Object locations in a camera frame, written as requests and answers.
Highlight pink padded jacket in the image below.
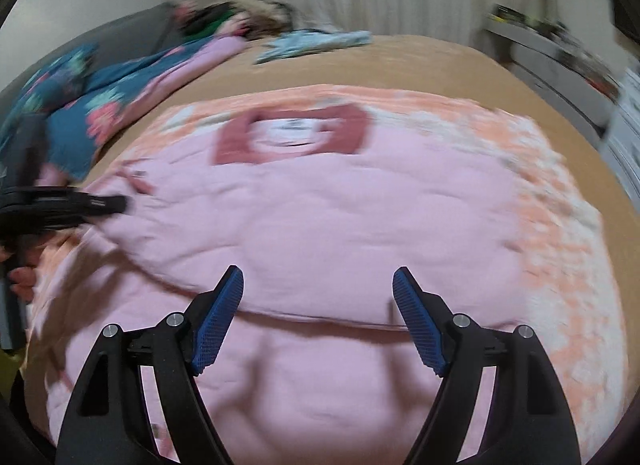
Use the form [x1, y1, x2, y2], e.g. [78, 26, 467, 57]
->
[27, 105, 538, 465]

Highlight white drawer chest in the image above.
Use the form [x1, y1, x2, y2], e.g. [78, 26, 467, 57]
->
[597, 60, 640, 186]

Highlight orange and white blanket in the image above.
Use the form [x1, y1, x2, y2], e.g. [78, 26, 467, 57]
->
[22, 82, 628, 461]

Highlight grey headboard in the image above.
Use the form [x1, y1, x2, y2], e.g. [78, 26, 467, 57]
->
[47, 2, 176, 70]

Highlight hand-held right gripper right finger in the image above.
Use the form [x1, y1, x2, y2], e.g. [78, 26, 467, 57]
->
[392, 267, 582, 465]

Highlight light blue cloth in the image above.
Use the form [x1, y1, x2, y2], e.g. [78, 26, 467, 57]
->
[255, 30, 373, 64]

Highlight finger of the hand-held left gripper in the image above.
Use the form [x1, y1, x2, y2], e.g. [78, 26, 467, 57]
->
[0, 186, 129, 236]

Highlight grey dressing table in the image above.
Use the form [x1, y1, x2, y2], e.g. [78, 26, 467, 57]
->
[482, 2, 618, 130]

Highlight tan bed cover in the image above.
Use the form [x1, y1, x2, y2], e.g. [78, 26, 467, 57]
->
[20, 34, 638, 465]

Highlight person's left hand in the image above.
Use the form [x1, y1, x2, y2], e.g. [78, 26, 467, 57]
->
[0, 235, 47, 303]

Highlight pile of mixed clothes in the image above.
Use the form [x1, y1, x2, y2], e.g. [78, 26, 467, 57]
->
[172, 0, 296, 40]

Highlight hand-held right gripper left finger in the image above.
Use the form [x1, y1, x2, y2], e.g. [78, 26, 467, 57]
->
[55, 266, 245, 465]

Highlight blue floral quilt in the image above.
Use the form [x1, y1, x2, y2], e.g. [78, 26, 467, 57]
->
[0, 37, 248, 186]

